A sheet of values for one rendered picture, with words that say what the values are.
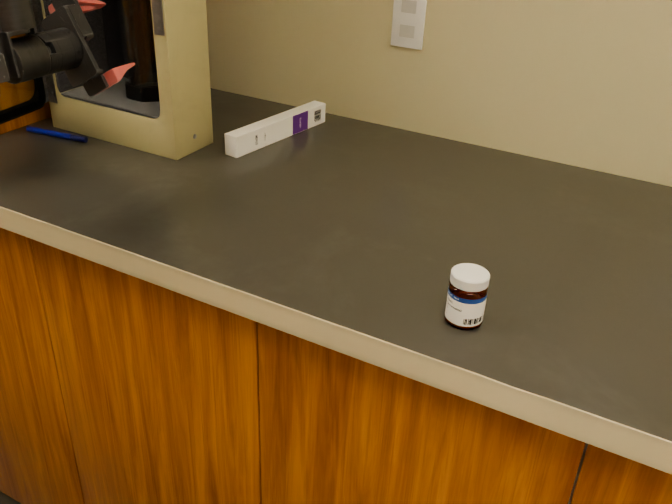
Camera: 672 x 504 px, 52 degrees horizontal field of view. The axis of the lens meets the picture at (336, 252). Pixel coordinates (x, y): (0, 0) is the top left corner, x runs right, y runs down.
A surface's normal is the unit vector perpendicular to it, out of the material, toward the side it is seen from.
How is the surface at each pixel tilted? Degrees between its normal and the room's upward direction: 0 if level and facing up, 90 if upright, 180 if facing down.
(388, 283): 0
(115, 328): 90
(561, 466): 90
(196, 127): 90
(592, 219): 1
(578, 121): 90
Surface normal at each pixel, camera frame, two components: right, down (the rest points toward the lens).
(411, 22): -0.47, 0.42
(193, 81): 0.88, 0.26
